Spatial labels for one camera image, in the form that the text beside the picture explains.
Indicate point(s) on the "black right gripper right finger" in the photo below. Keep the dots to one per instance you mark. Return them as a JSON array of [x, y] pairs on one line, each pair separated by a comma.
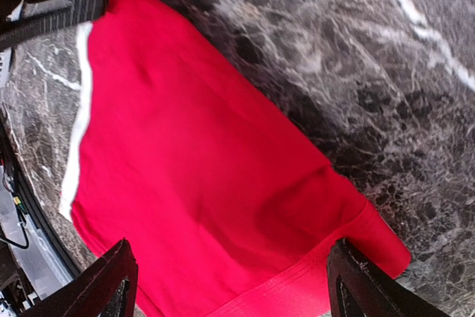
[[357, 287]]

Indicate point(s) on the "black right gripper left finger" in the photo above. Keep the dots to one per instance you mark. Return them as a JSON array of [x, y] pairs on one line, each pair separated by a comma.
[[108, 287]]

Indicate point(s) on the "red boxer briefs white trim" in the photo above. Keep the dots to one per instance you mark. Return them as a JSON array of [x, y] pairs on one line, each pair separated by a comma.
[[229, 209]]

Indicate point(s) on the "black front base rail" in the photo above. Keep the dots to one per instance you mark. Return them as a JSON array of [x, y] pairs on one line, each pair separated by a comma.
[[24, 191]]

